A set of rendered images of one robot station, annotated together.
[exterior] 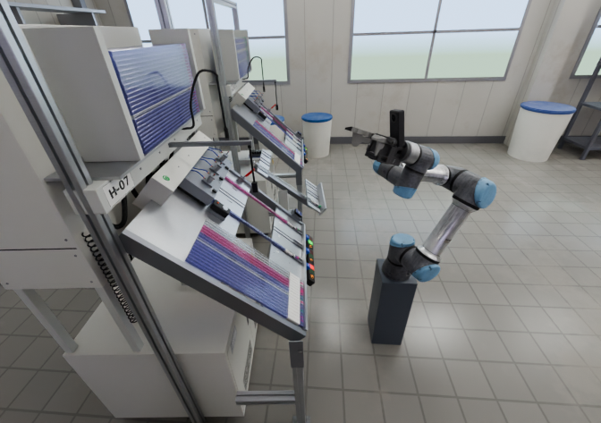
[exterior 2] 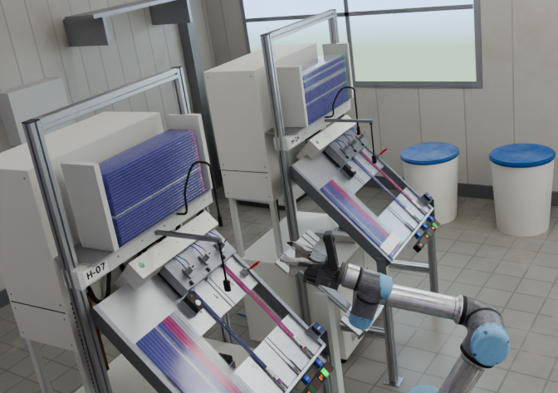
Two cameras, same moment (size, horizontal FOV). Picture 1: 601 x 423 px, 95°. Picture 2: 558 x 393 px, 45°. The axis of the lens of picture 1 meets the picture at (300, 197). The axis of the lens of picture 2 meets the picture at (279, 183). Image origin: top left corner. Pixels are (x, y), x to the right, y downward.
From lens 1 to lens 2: 157 cm
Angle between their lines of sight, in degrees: 30
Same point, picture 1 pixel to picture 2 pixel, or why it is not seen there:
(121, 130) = (104, 228)
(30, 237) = (41, 298)
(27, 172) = (46, 252)
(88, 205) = (72, 282)
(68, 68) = (79, 186)
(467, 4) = not seen: outside the picture
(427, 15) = not seen: outside the picture
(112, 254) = (82, 322)
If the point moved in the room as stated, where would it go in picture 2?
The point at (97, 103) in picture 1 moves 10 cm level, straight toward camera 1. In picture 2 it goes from (91, 208) to (87, 220)
